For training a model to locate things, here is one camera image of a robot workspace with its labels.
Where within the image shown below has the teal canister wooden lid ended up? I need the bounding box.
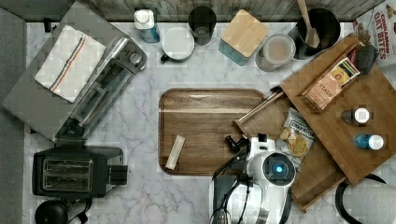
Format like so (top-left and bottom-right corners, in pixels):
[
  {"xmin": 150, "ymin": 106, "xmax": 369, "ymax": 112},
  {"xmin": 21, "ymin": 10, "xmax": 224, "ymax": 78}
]
[{"xmin": 219, "ymin": 9, "xmax": 269, "ymax": 66}]

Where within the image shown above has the cinnamon oat bites box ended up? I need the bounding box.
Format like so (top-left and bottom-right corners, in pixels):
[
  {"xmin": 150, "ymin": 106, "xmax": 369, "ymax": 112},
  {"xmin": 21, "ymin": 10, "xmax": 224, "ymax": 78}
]
[{"xmin": 353, "ymin": 0, "xmax": 396, "ymax": 67}]

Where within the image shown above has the cream stick packet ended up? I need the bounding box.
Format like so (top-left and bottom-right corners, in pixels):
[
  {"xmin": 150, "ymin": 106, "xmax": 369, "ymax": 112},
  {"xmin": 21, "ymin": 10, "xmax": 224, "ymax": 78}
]
[{"xmin": 165, "ymin": 135, "xmax": 185, "ymax": 170}]

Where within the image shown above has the silver toaster oven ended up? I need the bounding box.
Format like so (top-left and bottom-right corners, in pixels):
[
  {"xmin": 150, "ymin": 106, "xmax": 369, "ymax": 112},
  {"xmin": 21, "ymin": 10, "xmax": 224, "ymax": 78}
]
[{"xmin": 3, "ymin": 2, "xmax": 147, "ymax": 143}]

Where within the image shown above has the white lidded mug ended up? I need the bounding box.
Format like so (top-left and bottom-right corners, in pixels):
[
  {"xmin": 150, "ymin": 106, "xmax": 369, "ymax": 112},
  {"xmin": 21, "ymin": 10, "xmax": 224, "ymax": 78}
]
[{"xmin": 161, "ymin": 27, "xmax": 194, "ymax": 63}]

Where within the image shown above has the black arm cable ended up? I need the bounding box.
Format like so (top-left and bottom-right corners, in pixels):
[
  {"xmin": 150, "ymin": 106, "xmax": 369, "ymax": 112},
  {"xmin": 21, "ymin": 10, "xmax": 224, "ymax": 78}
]
[{"xmin": 210, "ymin": 148, "xmax": 254, "ymax": 224}]

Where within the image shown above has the wooden drawer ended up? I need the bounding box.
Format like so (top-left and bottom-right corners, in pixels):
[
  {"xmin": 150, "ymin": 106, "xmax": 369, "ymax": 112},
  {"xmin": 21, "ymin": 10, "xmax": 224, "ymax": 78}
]
[{"xmin": 233, "ymin": 90, "xmax": 347, "ymax": 214}]

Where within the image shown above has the chips snack bag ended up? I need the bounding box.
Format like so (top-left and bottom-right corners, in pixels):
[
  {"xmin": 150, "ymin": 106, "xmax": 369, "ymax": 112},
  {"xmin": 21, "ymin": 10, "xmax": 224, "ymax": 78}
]
[{"xmin": 276, "ymin": 107, "xmax": 316, "ymax": 171}]

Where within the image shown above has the wooden spoon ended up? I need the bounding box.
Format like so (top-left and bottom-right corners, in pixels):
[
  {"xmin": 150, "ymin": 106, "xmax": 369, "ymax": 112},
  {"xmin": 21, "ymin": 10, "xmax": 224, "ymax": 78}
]
[{"xmin": 297, "ymin": 0, "xmax": 319, "ymax": 48}]

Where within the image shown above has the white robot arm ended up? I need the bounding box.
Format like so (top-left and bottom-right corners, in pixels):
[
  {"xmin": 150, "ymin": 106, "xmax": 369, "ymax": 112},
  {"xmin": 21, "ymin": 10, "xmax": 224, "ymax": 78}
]
[{"xmin": 208, "ymin": 133, "xmax": 296, "ymax": 224}]

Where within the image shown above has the black round object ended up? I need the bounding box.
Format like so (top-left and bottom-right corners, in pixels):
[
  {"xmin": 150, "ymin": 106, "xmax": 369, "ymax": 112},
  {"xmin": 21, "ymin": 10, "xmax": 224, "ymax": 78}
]
[{"xmin": 35, "ymin": 199, "xmax": 93, "ymax": 224}]

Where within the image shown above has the dark white-capped bottle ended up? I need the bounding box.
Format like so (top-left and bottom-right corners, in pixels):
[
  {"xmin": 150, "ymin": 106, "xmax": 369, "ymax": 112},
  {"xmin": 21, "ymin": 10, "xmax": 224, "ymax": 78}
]
[{"xmin": 341, "ymin": 107, "xmax": 370, "ymax": 124}]

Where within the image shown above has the Stash tea box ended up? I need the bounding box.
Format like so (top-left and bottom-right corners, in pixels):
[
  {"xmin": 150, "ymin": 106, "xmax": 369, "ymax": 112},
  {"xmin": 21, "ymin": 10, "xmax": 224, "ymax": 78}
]
[{"xmin": 302, "ymin": 58, "xmax": 361, "ymax": 113}]

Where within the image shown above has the dark grey pouch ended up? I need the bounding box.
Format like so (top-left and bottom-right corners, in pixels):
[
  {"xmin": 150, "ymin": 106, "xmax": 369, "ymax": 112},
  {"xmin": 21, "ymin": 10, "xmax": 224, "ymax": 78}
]
[{"xmin": 355, "ymin": 45, "xmax": 378, "ymax": 75}]

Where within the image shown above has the dark glass tumbler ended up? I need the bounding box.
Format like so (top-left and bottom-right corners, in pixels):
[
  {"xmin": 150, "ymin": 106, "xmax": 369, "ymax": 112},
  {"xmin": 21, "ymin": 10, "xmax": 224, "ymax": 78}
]
[{"xmin": 188, "ymin": 7, "xmax": 217, "ymax": 46}]

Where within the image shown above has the wooden drawer organizer cabinet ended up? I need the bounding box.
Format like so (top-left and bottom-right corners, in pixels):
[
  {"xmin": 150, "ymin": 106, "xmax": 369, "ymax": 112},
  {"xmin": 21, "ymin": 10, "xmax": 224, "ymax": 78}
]
[{"xmin": 280, "ymin": 34, "xmax": 396, "ymax": 185}]

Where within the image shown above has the white paper towel roll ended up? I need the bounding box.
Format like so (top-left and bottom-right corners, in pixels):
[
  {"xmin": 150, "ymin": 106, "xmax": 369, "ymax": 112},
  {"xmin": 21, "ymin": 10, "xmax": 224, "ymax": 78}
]
[{"xmin": 335, "ymin": 174, "xmax": 396, "ymax": 224}]

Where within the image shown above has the striped white dish towel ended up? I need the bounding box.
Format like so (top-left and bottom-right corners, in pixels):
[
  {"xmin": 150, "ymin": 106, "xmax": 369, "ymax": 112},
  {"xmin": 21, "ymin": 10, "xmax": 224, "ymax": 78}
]
[{"xmin": 35, "ymin": 25, "xmax": 106, "ymax": 103}]

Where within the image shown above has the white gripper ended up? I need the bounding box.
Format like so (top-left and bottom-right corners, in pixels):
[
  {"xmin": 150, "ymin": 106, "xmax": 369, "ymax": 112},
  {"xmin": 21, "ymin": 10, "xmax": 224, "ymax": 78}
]
[{"xmin": 225, "ymin": 133, "xmax": 276, "ymax": 160}]

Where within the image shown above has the blue white-capped bottle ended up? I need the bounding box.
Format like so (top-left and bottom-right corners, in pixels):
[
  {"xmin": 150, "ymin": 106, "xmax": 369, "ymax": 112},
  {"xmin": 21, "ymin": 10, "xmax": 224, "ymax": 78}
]
[{"xmin": 353, "ymin": 134, "xmax": 385, "ymax": 150}]

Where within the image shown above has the black two-slot toaster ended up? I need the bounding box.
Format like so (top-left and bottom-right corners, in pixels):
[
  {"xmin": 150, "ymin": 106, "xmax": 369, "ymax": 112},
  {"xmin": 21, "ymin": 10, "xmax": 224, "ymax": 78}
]
[{"xmin": 32, "ymin": 145, "xmax": 128, "ymax": 198}]

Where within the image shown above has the glass jar clear lid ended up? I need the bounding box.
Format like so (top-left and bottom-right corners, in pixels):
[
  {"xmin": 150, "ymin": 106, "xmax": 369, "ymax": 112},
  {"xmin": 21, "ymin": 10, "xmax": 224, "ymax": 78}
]
[{"xmin": 255, "ymin": 34, "xmax": 296, "ymax": 72}]

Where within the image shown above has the wooden serving tray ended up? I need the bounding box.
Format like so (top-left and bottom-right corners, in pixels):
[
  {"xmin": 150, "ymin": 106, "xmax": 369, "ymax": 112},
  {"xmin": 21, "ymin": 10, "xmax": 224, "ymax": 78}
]
[{"xmin": 158, "ymin": 88, "xmax": 254, "ymax": 176}]

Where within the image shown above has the black utensil holder pot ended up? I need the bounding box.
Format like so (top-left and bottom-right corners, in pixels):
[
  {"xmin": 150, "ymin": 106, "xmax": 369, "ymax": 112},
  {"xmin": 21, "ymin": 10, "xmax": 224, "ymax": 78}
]
[{"xmin": 289, "ymin": 8, "xmax": 341, "ymax": 60}]

